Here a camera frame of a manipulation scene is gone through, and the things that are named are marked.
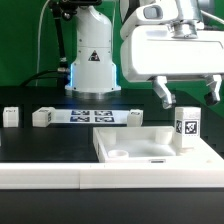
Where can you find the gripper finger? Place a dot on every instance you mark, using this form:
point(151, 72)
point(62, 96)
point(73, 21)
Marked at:
point(159, 86)
point(213, 82)

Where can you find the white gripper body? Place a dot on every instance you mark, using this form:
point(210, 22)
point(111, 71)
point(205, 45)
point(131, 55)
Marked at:
point(151, 51)

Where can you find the white square tabletop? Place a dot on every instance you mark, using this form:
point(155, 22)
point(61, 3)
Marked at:
point(148, 144)

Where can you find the white U-shaped fence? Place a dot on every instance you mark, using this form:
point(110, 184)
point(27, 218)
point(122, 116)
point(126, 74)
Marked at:
point(29, 164)

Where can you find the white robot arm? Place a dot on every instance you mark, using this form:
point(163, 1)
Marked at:
point(93, 71)

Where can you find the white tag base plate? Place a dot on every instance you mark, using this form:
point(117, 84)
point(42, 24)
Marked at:
point(75, 116)

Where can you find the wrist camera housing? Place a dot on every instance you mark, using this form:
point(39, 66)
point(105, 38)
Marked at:
point(183, 17)

